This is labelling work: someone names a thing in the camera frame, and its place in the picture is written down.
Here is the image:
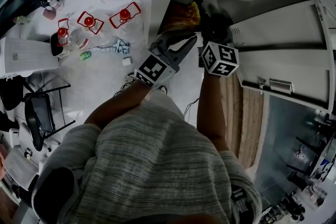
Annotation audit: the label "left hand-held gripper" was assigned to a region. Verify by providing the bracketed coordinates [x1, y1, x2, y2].
[133, 31, 198, 89]

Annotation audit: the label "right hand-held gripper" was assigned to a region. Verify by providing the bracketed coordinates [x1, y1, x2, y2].
[197, 5, 240, 78]

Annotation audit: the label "yellow snack packet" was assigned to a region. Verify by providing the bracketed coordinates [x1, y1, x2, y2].
[161, 1, 202, 35]

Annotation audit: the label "white shelving unit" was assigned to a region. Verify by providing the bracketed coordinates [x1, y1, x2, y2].
[147, 0, 336, 115]

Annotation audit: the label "person's right forearm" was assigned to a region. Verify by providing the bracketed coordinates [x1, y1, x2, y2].
[196, 72, 232, 152]

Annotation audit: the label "person's left forearm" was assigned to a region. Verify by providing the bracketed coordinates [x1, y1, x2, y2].
[83, 80, 152, 131]

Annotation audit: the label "person's light shorts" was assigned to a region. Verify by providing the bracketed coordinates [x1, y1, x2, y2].
[140, 90, 184, 119]

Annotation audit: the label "clear bottle red label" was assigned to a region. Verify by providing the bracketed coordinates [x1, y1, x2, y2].
[68, 28, 91, 50]

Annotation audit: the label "small white bin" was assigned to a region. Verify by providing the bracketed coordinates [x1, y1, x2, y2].
[49, 31, 70, 58]

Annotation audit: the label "person's grey striped shirt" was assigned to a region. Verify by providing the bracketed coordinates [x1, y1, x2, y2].
[31, 101, 263, 224]

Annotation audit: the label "small white bottle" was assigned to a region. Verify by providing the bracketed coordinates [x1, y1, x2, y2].
[47, 0, 64, 11]

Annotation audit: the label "pink round container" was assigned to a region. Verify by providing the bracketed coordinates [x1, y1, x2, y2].
[43, 6, 57, 20]

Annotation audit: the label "white cardboard box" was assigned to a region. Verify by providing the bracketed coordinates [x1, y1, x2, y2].
[0, 37, 60, 78]

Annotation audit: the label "clear green bottle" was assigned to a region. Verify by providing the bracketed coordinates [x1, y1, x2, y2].
[13, 15, 31, 26]

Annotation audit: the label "black bag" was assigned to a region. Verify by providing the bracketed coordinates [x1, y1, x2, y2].
[0, 77, 26, 111]

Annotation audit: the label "light blue fabric strap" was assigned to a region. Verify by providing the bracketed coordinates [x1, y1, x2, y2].
[88, 38, 131, 55]

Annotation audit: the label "black floor cable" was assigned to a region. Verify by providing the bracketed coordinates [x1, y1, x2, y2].
[183, 98, 201, 116]

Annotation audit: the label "black metal frame chair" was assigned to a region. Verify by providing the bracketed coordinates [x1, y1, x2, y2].
[23, 82, 77, 152]

